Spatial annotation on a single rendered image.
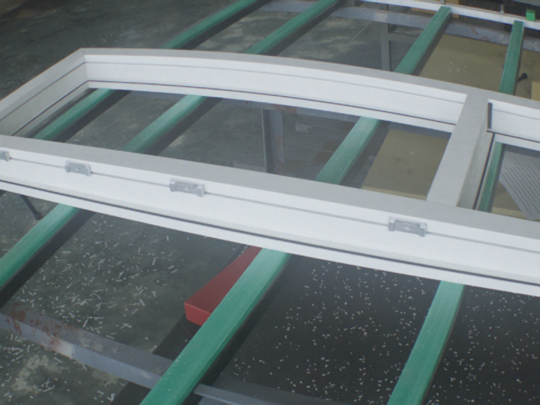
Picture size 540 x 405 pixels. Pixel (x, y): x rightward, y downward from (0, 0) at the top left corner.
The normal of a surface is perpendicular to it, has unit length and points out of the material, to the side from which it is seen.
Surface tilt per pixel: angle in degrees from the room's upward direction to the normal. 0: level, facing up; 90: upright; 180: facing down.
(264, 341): 0
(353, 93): 90
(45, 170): 90
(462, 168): 0
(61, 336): 0
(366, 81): 90
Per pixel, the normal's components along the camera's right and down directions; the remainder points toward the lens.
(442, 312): -0.06, -0.86
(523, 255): -0.41, 0.49
